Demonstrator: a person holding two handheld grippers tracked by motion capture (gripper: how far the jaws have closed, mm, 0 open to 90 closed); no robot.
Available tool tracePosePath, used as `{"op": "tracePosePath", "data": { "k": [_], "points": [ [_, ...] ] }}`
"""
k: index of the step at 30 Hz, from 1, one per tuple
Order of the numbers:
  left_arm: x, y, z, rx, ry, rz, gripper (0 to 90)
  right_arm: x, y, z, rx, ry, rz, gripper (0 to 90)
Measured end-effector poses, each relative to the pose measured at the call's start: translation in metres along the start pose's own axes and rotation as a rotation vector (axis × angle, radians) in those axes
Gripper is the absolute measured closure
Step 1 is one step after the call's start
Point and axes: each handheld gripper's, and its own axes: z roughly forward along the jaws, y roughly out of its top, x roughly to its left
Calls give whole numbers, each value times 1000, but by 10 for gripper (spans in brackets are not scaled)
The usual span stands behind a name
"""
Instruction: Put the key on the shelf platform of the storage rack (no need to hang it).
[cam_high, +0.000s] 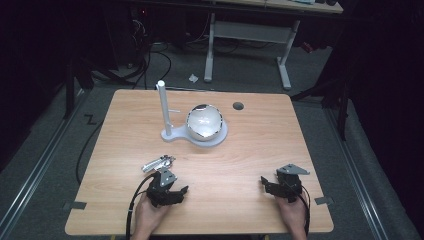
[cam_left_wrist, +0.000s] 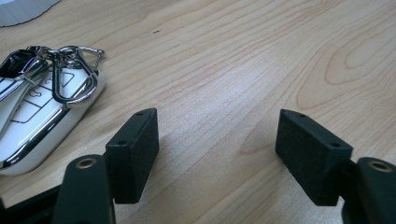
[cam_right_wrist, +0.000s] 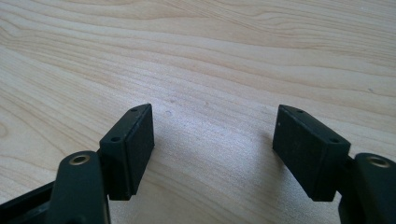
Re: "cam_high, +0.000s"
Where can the silver metal tool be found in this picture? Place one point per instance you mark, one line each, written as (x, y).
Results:
(156, 163)

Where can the white-legged wooden desk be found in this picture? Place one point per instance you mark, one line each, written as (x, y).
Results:
(250, 31)

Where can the white stand with pole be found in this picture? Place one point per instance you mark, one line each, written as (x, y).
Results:
(173, 131)

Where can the shiny metal bowl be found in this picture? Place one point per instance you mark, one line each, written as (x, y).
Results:
(204, 121)

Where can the person's right hand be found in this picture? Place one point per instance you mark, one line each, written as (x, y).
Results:
(292, 213)

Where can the crumpled white paper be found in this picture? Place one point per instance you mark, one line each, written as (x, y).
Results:
(193, 78)

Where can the grey tape piece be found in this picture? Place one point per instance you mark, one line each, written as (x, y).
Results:
(76, 205)
(323, 200)

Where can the black metal stand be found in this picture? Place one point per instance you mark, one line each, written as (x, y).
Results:
(336, 96)
(71, 86)

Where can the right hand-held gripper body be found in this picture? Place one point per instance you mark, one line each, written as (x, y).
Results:
(289, 183)

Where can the metal floor rail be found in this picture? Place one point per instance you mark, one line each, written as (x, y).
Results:
(36, 170)
(353, 173)

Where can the person's left hand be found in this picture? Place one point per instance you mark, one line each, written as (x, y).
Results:
(149, 213)

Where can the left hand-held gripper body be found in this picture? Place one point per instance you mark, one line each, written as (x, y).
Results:
(160, 193)

